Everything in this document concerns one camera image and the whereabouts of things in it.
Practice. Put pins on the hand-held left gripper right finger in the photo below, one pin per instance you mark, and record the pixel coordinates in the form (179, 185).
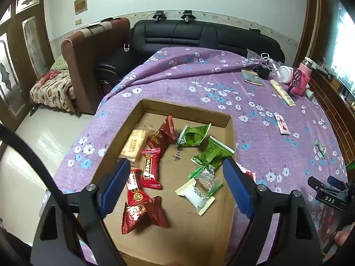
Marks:
(238, 188)

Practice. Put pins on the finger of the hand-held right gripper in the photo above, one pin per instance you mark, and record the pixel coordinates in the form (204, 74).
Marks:
(335, 181)
(314, 183)

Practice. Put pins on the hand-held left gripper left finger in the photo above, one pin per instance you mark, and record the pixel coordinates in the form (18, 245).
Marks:
(116, 188)

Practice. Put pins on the shallow cardboard box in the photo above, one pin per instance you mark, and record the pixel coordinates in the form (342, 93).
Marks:
(172, 221)

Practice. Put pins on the person's right hand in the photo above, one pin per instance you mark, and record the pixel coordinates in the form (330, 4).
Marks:
(341, 237)

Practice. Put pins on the red white snack packet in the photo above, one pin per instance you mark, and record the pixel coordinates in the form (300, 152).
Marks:
(247, 173)

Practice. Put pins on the red snack packet yellow print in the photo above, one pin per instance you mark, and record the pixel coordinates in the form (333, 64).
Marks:
(136, 188)
(150, 169)

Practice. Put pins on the clear green-edged snack packet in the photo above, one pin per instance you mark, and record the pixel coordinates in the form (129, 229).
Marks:
(206, 180)

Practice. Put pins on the small green candy packet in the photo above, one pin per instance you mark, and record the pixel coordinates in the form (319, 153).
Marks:
(321, 149)

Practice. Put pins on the dark red snack packet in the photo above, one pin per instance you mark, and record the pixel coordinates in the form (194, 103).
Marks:
(162, 137)
(144, 214)

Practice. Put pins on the white green-edged snack packet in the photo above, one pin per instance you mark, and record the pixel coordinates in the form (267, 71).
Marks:
(196, 196)

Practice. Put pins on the green snack packet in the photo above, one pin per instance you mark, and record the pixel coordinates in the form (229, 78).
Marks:
(213, 153)
(192, 136)

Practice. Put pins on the beige snack packet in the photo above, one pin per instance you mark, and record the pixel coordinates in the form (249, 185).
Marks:
(134, 144)

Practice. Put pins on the long pink snack packet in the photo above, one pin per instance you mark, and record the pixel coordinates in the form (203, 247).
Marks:
(281, 123)

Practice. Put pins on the wooden cabinet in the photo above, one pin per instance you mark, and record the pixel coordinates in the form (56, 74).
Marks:
(332, 102)

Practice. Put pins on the cream tube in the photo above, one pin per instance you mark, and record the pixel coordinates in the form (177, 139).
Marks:
(283, 92)

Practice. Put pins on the black slotted spatula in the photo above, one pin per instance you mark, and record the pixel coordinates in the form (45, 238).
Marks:
(295, 79)

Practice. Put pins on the pink bottle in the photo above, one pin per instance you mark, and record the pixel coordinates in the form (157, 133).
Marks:
(305, 74)

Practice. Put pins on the purple floral tablecloth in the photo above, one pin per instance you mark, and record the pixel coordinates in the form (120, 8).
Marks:
(210, 83)

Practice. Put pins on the green booklet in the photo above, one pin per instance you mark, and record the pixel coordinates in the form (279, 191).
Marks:
(251, 78)

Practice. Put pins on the white round lid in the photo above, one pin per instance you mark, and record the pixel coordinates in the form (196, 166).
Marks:
(285, 74)

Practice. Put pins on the patterned beige blanket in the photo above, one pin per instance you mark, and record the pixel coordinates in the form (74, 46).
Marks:
(52, 90)

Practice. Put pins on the small black box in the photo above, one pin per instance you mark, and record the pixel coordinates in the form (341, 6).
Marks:
(262, 71)

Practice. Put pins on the brown armchair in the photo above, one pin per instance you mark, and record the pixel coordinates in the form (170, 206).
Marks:
(88, 61)

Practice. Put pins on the clear plastic bag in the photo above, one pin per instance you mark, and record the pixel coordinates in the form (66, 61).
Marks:
(260, 56)

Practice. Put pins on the television screen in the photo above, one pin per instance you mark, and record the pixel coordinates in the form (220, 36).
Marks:
(344, 47)

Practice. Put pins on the black leather sofa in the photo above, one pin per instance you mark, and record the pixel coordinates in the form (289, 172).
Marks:
(180, 36)

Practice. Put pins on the wooden glass door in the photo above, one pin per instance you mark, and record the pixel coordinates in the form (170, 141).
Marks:
(25, 47)

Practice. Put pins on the black clamp device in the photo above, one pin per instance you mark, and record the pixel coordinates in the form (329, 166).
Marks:
(188, 15)
(159, 15)

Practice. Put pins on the yellow wall plaque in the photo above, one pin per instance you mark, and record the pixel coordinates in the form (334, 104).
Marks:
(80, 5)

